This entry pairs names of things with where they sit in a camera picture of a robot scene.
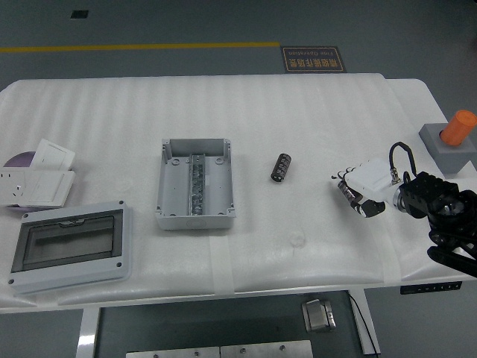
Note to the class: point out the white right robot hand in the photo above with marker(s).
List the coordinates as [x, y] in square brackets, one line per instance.
[372, 177]

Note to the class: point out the black cylindrical battery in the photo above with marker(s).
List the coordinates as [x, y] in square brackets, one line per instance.
[348, 192]
[280, 168]

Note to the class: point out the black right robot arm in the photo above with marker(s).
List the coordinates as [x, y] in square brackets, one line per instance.
[428, 190]

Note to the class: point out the silver metal floor box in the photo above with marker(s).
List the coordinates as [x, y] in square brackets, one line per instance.
[316, 315]

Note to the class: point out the grey open junction box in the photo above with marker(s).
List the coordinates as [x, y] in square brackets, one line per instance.
[175, 186]

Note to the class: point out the grey distribution box dark cover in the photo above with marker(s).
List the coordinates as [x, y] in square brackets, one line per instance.
[71, 242]

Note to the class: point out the grey block holder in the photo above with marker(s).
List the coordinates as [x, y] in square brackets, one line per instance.
[452, 160]

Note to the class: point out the white tape strip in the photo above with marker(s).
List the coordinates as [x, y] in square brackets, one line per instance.
[392, 264]

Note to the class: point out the orange cylinder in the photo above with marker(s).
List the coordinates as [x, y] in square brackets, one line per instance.
[458, 128]

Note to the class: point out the black table control panel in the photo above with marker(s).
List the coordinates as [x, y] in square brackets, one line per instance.
[428, 288]

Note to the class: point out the white foam mat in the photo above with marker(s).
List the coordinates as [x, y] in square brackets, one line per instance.
[261, 112]

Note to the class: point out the black floor sign orange text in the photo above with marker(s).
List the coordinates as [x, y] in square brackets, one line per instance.
[313, 59]

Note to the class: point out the white table leg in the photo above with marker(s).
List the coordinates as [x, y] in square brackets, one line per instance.
[369, 324]
[87, 335]

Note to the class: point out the grey metal plate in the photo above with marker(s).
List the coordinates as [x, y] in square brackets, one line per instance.
[264, 350]
[171, 353]

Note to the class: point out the dark grey base platform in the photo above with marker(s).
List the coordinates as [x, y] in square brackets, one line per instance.
[223, 324]

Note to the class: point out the black square floor outlet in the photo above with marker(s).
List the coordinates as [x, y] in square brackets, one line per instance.
[79, 14]

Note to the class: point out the purple disc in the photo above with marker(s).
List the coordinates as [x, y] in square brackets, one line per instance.
[20, 160]

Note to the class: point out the metal mounting rail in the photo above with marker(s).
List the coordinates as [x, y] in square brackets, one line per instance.
[196, 182]

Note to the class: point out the white switch panel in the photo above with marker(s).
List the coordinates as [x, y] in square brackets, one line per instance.
[46, 188]
[52, 154]

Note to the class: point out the white wall socket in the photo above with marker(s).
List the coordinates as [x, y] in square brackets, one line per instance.
[13, 186]

